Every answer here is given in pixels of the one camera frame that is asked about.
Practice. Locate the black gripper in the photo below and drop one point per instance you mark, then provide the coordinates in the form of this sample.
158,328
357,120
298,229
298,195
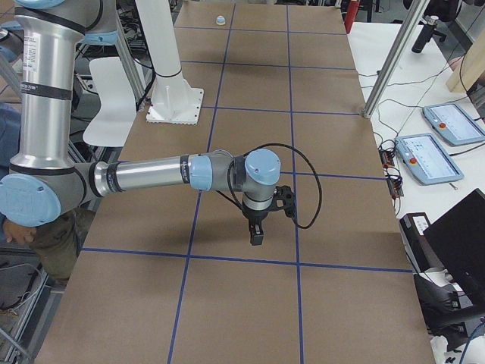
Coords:
255,217

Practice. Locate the small blue white bell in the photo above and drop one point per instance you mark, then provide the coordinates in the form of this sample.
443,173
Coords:
220,20

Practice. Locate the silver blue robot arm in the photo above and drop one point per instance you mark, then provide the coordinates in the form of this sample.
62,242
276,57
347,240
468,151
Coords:
43,183

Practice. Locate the person hand at table edge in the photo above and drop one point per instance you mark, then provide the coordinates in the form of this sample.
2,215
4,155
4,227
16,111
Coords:
15,233

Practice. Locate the orange black electronics board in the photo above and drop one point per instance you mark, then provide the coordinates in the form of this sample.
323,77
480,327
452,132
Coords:
391,173

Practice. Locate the black box with white label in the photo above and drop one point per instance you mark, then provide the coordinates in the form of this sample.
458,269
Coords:
419,251

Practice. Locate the white plastic chair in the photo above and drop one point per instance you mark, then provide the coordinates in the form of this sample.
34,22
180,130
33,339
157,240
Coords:
112,124

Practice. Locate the near blue teach pendant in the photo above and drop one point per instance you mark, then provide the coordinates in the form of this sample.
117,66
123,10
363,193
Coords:
427,160

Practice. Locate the blue teach pendant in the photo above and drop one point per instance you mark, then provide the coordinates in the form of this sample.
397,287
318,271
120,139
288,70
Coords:
453,124
427,160

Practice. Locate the black laptop monitor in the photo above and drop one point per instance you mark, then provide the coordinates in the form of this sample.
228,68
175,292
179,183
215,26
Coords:
457,238

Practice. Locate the far blue teach pendant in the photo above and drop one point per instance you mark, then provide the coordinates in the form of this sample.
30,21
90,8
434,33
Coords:
453,124

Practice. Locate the red cylinder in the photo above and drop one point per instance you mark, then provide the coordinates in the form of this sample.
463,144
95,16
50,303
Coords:
351,13

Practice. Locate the black cylindrical bottle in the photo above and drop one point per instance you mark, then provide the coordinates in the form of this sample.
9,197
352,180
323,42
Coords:
425,34

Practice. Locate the wooden board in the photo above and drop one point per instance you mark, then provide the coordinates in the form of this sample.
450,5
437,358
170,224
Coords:
470,69

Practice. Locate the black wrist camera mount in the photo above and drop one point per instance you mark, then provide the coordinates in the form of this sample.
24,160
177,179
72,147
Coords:
284,199

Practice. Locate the white pedestal column with base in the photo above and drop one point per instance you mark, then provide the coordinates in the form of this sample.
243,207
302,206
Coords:
173,100

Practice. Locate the aluminium frame post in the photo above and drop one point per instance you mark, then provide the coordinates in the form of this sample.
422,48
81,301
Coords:
402,38

